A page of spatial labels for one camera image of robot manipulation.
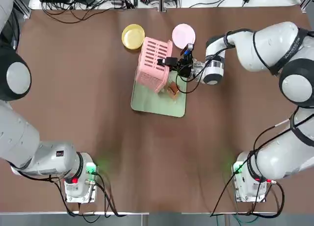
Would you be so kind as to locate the small pink plastic basket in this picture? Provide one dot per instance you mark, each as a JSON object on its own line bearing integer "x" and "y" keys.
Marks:
{"x": 153, "y": 61}

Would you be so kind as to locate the aluminium frame rail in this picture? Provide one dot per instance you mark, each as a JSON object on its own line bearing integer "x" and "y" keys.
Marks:
{"x": 25, "y": 5}
{"x": 307, "y": 1}

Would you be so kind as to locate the yellow plate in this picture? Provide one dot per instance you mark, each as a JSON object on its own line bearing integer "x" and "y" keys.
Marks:
{"x": 133, "y": 36}

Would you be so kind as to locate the aluminium frame post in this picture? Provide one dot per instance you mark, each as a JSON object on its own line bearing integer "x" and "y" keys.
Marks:
{"x": 163, "y": 0}

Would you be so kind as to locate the green plastic tray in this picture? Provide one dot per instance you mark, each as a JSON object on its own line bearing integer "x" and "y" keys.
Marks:
{"x": 152, "y": 106}

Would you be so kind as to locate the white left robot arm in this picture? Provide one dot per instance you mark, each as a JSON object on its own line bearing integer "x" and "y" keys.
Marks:
{"x": 14, "y": 137}

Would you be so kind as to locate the bread pack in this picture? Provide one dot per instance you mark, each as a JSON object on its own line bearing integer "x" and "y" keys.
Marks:
{"x": 173, "y": 90}

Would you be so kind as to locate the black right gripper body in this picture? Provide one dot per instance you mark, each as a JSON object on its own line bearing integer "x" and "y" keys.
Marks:
{"x": 185, "y": 67}

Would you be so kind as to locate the white plate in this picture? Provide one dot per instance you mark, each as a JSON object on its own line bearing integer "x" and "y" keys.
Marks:
{"x": 184, "y": 34}

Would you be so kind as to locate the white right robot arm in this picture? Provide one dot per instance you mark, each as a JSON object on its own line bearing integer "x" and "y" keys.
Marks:
{"x": 269, "y": 49}

